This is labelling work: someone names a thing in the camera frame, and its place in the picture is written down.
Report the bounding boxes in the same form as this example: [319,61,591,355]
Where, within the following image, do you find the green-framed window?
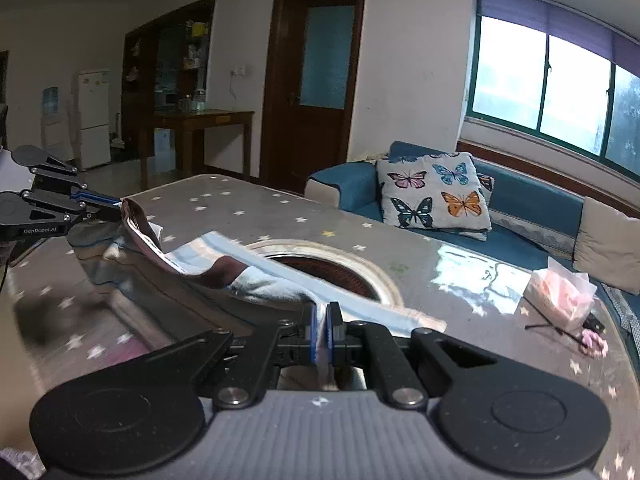
[465,0,640,181]

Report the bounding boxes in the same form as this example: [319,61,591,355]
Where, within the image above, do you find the small pink item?
[580,330,609,358]

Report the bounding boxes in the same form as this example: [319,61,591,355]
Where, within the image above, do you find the round black induction cooktop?
[250,240,405,307]

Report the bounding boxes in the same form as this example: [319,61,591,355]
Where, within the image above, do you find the pink tissue pack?
[520,256,598,332]

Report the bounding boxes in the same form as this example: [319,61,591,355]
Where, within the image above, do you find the blue sofa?
[305,141,640,341]

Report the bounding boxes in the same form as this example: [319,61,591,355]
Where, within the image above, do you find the dark wooden door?
[259,0,368,193]

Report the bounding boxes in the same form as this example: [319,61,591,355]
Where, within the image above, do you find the butterfly print pillow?
[440,172,497,242]
[375,152,493,233]

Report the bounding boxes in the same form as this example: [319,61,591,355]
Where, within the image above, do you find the grey star-print tablecloth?
[0,174,640,480]

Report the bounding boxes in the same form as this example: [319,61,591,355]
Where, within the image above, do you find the purple roller blind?
[477,0,640,78]

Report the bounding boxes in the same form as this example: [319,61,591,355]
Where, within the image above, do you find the blue striped fleece pants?
[67,199,448,391]

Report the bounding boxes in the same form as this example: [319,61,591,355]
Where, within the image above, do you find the beige pillow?
[572,196,640,295]

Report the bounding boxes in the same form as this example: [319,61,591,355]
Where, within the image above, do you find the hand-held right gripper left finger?
[100,304,323,409]

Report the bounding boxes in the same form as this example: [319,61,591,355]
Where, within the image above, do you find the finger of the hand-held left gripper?
[12,145,122,207]
[30,201,123,222]

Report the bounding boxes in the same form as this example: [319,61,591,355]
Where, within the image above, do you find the dark wooden cabinet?
[121,0,217,161]

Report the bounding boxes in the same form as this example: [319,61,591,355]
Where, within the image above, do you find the white water dispenser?
[41,86,72,161]

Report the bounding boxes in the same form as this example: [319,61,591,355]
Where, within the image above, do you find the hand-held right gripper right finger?
[325,302,546,410]

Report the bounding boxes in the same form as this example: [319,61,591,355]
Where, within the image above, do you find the white refrigerator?
[70,70,112,171]

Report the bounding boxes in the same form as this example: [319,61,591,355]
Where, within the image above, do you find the wooden side table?
[137,110,256,191]

